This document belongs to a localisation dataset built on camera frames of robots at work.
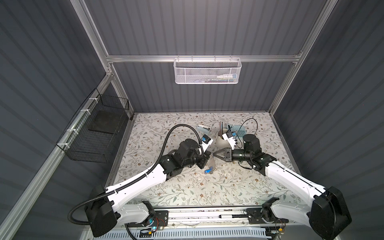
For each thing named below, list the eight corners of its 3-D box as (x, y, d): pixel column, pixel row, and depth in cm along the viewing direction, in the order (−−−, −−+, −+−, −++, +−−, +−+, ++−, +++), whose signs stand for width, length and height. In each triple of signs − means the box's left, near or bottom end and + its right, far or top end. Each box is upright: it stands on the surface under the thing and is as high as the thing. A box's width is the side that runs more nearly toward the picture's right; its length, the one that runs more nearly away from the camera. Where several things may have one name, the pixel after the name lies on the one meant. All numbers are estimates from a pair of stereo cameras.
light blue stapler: (196, 130, 112) (196, 128, 110) (199, 125, 115) (199, 123, 113) (208, 134, 109) (208, 132, 107) (211, 129, 112) (211, 127, 111)
